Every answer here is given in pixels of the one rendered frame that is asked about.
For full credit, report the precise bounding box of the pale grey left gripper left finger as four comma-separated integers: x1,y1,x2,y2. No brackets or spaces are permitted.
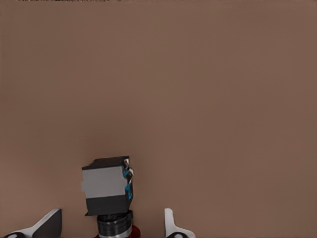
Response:
1,208,63,238

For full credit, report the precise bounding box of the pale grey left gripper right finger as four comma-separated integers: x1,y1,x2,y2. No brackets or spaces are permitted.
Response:
164,208,196,238

